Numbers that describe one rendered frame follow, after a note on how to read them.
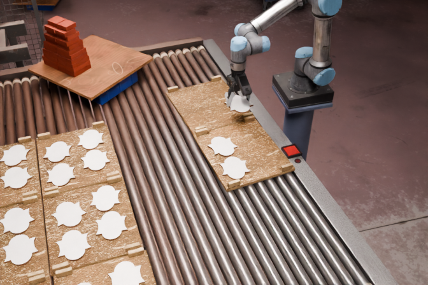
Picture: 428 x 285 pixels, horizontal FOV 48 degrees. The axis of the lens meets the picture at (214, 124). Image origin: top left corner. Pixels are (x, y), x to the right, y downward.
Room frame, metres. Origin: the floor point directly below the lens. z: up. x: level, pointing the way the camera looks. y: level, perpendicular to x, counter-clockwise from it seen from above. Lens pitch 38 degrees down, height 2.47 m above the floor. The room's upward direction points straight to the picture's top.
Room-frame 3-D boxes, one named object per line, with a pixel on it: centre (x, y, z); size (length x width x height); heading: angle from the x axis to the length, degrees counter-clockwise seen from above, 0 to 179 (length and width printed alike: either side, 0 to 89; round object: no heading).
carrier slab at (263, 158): (1.73, -0.14, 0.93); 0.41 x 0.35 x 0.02; 23
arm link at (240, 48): (1.97, -0.12, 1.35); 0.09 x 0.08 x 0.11; 115
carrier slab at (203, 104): (2.11, 0.03, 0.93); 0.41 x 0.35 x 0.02; 25
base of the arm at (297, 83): (2.30, -0.51, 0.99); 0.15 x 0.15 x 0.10
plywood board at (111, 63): (2.37, 0.70, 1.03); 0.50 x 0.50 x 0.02; 56
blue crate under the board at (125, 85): (2.32, 0.65, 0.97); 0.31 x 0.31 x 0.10; 56
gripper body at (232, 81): (1.98, -0.11, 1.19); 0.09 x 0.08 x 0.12; 24
